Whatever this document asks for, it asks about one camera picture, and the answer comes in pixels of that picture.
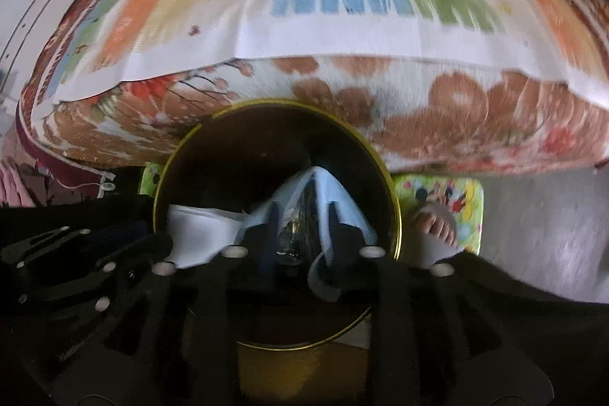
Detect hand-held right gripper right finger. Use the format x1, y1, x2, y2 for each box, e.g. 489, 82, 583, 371
328, 205, 555, 406

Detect person's bare foot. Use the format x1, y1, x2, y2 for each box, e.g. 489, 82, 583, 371
413, 202, 461, 268

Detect striped colourful bed sheet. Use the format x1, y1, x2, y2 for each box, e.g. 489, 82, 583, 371
16, 0, 609, 177

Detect blue face mask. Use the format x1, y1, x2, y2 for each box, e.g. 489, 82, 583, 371
235, 166, 380, 303

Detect striped colourful blanket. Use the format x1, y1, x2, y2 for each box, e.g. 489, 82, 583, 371
52, 0, 609, 102

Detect person's black trousers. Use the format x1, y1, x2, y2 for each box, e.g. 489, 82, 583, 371
447, 251, 609, 406

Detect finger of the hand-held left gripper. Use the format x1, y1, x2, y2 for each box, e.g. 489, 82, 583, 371
81, 218, 174, 265
67, 261, 160, 340

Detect brown round bin gold rim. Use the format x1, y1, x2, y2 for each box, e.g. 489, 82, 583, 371
153, 99, 403, 406

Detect colourful cartoon floor mat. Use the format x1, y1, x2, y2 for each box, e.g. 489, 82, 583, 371
142, 162, 486, 255

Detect dark red cloth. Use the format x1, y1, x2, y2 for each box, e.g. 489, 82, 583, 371
16, 116, 117, 202

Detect white cord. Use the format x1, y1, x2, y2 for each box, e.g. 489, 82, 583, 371
92, 170, 117, 200

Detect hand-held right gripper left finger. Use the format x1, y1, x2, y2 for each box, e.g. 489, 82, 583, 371
52, 209, 286, 406

